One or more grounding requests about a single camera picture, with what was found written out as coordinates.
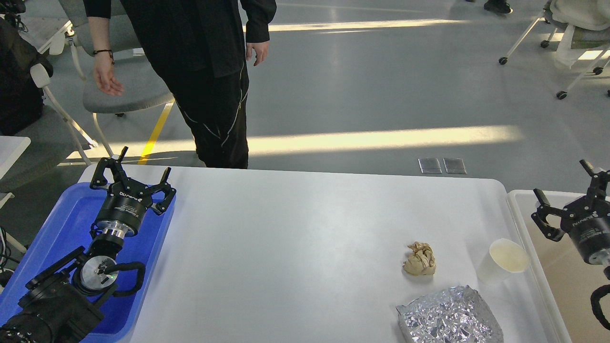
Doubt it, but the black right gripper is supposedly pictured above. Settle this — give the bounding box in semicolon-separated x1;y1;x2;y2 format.
531;159;610;265

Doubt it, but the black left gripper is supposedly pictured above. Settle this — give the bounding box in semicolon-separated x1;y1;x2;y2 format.
90;146;177;235

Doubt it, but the white paper cup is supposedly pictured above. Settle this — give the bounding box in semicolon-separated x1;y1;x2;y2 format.
476;238;531;284

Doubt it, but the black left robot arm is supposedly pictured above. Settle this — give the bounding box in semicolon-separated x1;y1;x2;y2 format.
1;149;177;343

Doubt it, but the white plastic bin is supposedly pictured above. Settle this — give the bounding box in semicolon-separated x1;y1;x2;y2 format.
508;190;610;343

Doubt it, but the blue plastic tray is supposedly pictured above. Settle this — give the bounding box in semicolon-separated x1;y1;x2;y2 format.
0;183;174;343

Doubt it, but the grey office chair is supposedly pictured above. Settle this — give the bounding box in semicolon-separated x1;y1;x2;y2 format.
60;0;173;156

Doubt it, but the white side table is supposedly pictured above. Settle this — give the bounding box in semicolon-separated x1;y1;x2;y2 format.
0;135;31;179

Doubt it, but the metal floor socket plate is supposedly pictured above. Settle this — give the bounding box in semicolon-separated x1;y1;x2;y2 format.
443;158;467;174
418;158;443;174

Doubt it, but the black jacket on chair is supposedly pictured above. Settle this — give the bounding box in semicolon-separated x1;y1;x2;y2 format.
0;20;54;135

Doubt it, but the person in black clothes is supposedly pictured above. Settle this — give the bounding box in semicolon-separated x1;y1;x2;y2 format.
82;0;277;169

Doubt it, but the crumpled aluminium foil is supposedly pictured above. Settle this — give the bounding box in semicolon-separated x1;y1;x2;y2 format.
396;286;505;343

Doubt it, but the crumpled brown paper ball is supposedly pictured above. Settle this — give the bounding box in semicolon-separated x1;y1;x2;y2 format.
403;242;437;276

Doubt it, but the white rolling chair with cloth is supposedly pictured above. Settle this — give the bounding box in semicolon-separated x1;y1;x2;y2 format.
498;0;610;100

